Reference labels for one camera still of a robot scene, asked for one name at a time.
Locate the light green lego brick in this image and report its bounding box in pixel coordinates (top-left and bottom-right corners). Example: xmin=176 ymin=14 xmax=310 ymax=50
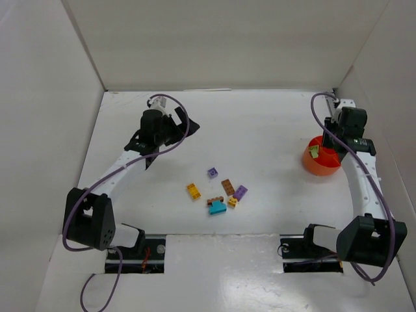
xmin=308 ymin=145 xmax=320 ymax=159

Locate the orange divided round container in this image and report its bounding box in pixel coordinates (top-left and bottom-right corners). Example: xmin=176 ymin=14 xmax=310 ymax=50
xmin=302 ymin=136 xmax=341 ymax=177

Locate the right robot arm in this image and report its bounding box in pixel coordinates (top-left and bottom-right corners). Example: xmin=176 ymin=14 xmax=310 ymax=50
xmin=302 ymin=106 xmax=408 ymax=267

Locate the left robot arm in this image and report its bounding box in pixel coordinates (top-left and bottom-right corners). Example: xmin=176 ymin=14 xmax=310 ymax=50
xmin=62 ymin=106 xmax=200 ymax=252

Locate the purple square lego brick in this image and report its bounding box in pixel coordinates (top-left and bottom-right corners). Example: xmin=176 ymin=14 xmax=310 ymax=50
xmin=207 ymin=167 xmax=218 ymax=179

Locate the yellow long lego brick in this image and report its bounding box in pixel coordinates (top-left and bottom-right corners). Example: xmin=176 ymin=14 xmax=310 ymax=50
xmin=187 ymin=183 xmax=201 ymax=200

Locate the brown long lego brick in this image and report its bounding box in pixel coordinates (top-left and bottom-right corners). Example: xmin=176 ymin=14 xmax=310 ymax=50
xmin=221 ymin=179 xmax=235 ymax=196

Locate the purple printed lego brick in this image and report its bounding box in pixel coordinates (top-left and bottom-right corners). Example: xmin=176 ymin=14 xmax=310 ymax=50
xmin=233 ymin=185 xmax=248 ymax=202

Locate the yellow small lego brick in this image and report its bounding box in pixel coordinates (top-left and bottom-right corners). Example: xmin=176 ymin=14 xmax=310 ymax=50
xmin=227 ymin=196 xmax=239 ymax=208

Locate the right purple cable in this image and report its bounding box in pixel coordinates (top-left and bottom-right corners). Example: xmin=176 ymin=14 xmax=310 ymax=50
xmin=310 ymin=92 xmax=396 ymax=286

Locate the purple cable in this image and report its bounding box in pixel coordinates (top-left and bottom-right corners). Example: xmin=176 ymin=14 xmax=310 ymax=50
xmin=310 ymin=92 xmax=396 ymax=286
xmin=62 ymin=94 xmax=190 ymax=312

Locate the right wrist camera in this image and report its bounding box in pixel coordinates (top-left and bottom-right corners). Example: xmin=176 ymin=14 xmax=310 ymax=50
xmin=326 ymin=97 xmax=356 ymax=116

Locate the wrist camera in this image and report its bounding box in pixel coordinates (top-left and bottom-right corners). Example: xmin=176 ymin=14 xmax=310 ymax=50
xmin=147 ymin=96 xmax=166 ymax=111
xmin=326 ymin=97 xmax=356 ymax=116

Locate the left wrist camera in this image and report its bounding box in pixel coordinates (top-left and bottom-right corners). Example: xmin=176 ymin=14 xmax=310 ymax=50
xmin=147 ymin=96 xmax=166 ymax=111

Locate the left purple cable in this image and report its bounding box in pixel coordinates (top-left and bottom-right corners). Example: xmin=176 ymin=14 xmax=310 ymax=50
xmin=62 ymin=94 xmax=190 ymax=312

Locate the aluminium rail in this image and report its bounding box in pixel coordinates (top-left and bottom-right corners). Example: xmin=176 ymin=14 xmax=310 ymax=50
xmin=324 ymin=92 xmax=401 ymax=261

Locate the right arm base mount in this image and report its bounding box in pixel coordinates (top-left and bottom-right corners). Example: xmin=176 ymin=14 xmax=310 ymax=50
xmin=277 ymin=224 xmax=344 ymax=274

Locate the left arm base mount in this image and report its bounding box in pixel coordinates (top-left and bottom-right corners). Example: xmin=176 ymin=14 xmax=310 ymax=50
xmin=110 ymin=224 xmax=166 ymax=274

